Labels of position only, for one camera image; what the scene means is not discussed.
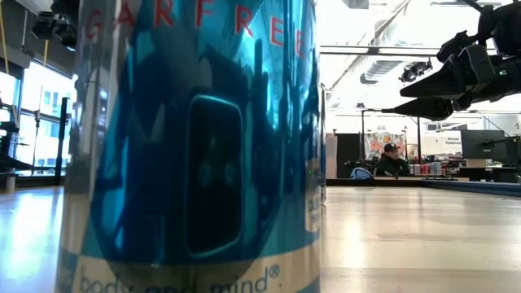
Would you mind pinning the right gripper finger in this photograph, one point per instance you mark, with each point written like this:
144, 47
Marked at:
443, 83
431, 110

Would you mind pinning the blue beverage can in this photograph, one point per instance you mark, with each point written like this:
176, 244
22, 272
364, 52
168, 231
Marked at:
183, 122

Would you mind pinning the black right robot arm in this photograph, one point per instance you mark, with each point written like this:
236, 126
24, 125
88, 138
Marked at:
510, 81

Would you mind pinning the black ceiling spotlight cluster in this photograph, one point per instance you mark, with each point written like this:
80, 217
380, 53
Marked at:
415, 71

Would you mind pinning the row of pink boxes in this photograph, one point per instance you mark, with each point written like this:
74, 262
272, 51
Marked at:
423, 169

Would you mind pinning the black computer monitor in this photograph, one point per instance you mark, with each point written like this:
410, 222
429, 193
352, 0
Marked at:
482, 144

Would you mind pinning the floral print curtain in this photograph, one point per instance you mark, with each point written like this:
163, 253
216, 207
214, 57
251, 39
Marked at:
374, 146

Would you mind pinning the person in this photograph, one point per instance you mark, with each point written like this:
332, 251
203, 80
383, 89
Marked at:
391, 164

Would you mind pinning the dark office desk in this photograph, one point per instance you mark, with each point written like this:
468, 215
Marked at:
488, 174

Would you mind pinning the black partition panel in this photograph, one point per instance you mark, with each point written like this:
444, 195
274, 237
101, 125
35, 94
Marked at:
348, 156

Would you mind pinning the white blue rounded device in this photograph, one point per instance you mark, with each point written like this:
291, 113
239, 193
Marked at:
360, 174

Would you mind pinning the pale pink panel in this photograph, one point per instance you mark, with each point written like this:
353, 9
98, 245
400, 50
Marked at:
331, 158

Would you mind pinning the grey ceiling vent box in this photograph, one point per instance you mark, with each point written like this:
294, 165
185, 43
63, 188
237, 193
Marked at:
356, 3

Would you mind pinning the black equipment stand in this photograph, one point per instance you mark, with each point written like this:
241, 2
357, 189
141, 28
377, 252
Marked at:
6, 142

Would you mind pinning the grey cylindrical leg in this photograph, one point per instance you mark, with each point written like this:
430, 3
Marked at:
10, 184

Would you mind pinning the black metal gantry frame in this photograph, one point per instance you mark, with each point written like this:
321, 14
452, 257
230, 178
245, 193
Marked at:
418, 138

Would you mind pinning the white printed wall sign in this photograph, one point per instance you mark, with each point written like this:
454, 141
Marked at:
441, 140

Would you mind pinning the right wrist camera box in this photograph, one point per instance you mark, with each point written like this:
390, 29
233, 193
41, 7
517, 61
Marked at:
452, 46

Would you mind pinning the ceiling air duct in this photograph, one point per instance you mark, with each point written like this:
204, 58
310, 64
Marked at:
380, 69

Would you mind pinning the black aluminium rig frame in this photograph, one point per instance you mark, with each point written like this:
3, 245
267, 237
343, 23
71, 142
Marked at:
468, 186

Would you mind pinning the overhead horizontal metal rail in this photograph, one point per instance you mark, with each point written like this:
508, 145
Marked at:
354, 53

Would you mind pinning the black vertical post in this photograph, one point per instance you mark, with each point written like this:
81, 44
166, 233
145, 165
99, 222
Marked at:
63, 142

